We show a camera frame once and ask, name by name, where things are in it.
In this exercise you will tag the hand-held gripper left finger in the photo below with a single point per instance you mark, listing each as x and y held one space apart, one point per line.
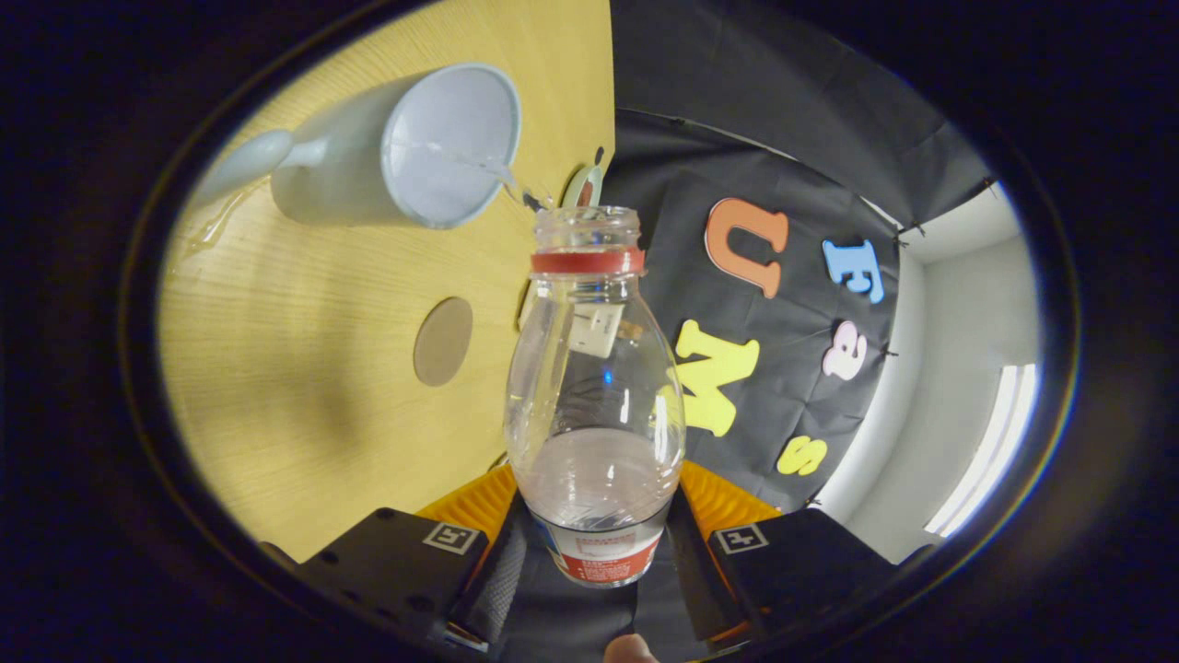
493 589

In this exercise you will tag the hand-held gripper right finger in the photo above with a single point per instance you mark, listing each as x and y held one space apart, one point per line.
700 580

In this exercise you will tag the clear plastic juice bottle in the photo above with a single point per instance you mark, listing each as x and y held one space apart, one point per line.
594 414

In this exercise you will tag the round brown coaster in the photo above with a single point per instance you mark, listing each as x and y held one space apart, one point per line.
443 343

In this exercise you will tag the white cup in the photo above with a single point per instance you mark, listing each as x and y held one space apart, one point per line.
350 157

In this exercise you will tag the brown toast slice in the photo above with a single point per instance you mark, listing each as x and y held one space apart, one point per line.
632 329

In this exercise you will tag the white toaster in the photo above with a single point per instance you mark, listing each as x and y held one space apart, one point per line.
597 330

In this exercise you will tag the wooden table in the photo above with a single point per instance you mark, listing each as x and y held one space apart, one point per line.
304 368

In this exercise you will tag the large ceiling light panel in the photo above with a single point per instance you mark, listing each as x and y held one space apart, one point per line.
986 451

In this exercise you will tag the brown food piece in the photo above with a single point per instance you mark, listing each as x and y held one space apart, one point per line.
585 193

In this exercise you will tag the pale green plate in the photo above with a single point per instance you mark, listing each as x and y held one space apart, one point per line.
571 189

